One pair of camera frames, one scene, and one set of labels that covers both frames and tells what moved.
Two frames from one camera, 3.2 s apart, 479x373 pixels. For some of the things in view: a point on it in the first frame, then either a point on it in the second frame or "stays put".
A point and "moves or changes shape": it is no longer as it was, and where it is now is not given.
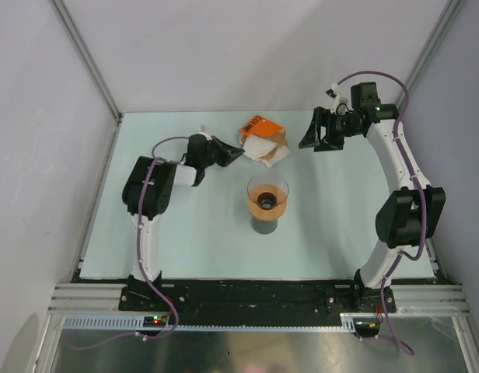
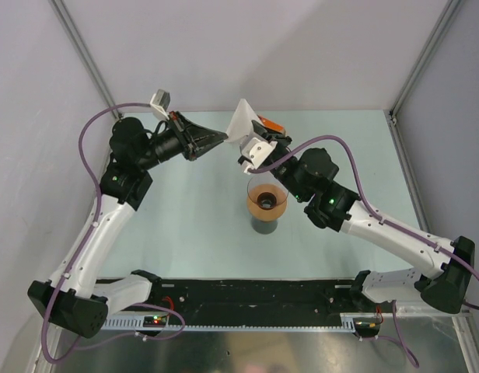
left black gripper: [227, 152] -> [193, 139]
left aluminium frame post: [94, 70] stays put
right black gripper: [323, 116] -> [272, 135]
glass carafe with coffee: [264, 227] stays put
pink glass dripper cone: [267, 191] stays put
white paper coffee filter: [256, 146] moves or changes shape
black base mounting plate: [198, 302] stays put
